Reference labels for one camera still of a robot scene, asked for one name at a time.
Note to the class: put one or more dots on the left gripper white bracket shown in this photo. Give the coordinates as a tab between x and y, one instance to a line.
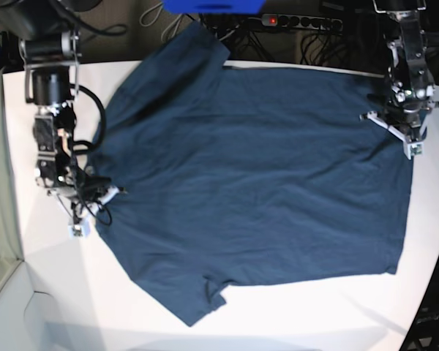
410	128

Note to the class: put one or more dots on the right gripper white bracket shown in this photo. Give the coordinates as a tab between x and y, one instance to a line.
82	211

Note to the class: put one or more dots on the dark blue t-shirt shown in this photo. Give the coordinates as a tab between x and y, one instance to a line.
246	176

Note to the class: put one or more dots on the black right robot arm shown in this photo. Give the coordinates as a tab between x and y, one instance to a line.
48	35

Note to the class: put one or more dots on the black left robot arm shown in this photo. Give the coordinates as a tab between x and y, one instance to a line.
408	99

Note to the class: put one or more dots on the black power strip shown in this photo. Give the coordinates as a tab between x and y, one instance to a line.
302	22

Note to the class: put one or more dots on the blue plastic bin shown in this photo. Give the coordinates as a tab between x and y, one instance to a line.
213	6

